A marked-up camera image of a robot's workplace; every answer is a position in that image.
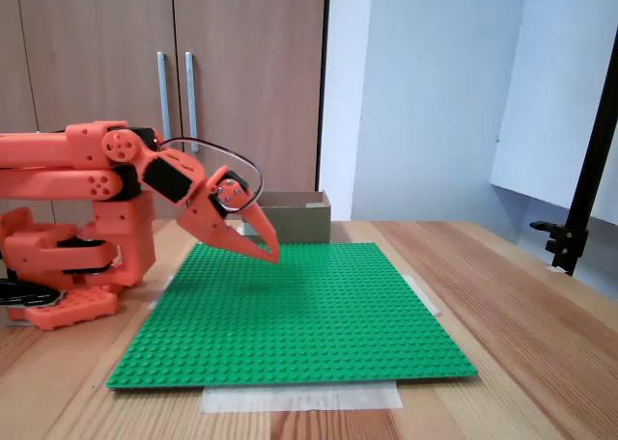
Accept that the black stand pole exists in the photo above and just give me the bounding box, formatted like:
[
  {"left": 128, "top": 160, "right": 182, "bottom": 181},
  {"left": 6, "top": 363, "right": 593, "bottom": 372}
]
[{"left": 562, "top": 43, "right": 618, "bottom": 277}]

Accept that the brown wooden cabinet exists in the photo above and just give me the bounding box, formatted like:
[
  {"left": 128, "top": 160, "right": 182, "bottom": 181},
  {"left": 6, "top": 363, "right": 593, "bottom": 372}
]
[{"left": 0, "top": 0, "right": 331, "bottom": 222}]

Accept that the translucent masking tape strip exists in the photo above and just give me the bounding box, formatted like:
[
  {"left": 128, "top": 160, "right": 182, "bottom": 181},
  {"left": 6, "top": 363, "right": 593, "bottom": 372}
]
[
  {"left": 146, "top": 273, "right": 176, "bottom": 312},
  {"left": 200, "top": 380, "right": 405, "bottom": 414},
  {"left": 403, "top": 274, "right": 443, "bottom": 317}
]

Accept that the white board panel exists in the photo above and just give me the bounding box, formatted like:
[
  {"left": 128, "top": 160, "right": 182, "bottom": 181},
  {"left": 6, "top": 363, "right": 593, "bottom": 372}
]
[{"left": 490, "top": 0, "right": 618, "bottom": 227}]

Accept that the brown cardboard box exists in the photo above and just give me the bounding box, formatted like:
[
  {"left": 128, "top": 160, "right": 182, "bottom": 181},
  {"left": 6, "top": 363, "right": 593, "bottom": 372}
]
[{"left": 239, "top": 190, "right": 333, "bottom": 245}]

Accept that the black stand clamp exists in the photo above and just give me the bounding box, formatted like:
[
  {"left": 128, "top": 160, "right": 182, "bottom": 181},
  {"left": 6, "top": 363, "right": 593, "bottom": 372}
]
[{"left": 529, "top": 220, "right": 590, "bottom": 277}]

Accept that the grey metal cabinet handle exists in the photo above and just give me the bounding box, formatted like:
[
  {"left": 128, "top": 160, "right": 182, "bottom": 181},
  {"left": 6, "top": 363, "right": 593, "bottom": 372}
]
[
  {"left": 184, "top": 51, "right": 201, "bottom": 152},
  {"left": 156, "top": 51, "right": 173, "bottom": 142}
]

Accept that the gripper servo wire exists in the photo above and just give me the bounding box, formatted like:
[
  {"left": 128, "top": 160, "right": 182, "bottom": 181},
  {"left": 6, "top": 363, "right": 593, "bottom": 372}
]
[{"left": 156, "top": 136, "right": 265, "bottom": 214}]

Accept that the green lego baseplate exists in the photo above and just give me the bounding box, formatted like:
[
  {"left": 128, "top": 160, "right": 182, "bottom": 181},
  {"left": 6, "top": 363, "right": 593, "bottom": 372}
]
[{"left": 105, "top": 241, "right": 480, "bottom": 392}]

